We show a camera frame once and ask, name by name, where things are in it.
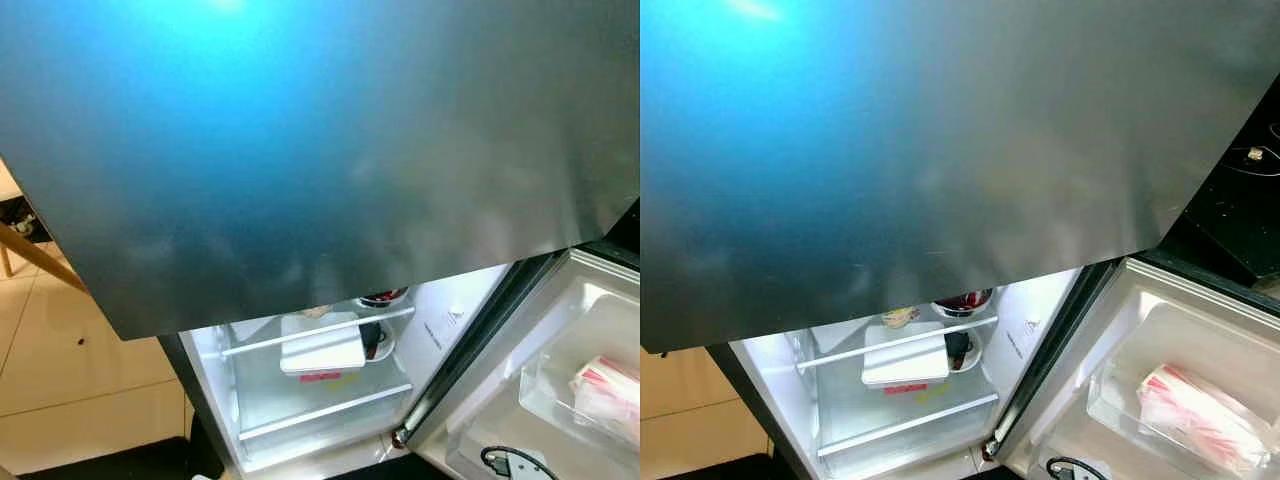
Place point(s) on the red white plastic packet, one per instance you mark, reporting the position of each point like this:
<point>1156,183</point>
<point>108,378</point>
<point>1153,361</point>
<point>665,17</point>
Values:
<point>1195,410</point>
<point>605,390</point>

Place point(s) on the clear door bin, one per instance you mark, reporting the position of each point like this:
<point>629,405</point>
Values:
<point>1110,410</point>
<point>545,395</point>

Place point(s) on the white-lined fridge door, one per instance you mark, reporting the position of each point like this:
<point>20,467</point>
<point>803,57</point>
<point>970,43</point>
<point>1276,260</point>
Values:
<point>1070,420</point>
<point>490,400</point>

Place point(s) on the white lidded food box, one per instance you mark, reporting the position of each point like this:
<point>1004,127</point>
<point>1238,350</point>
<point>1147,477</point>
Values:
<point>320,345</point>
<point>905,365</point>

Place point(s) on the grey steel freezer door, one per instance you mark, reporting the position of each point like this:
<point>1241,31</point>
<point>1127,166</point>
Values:
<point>900,150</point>
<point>300,150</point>

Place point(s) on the white fridge thermostat knob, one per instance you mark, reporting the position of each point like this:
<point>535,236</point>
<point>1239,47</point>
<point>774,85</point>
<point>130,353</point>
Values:
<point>1031,322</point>
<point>456,312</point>

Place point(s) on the steel bowl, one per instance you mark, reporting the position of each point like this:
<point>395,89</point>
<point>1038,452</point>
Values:
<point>962,300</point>
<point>383,297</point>

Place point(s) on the dark blue carpet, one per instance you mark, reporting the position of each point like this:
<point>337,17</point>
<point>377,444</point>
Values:
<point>120,462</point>
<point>720,470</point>

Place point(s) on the glass shelf white rail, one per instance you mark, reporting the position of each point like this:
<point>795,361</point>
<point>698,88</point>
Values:
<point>900,427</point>
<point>830,358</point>
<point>300,418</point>
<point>250,347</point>

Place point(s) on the white plate dark food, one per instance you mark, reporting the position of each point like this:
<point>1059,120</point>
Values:
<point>372,340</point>
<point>960,350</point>

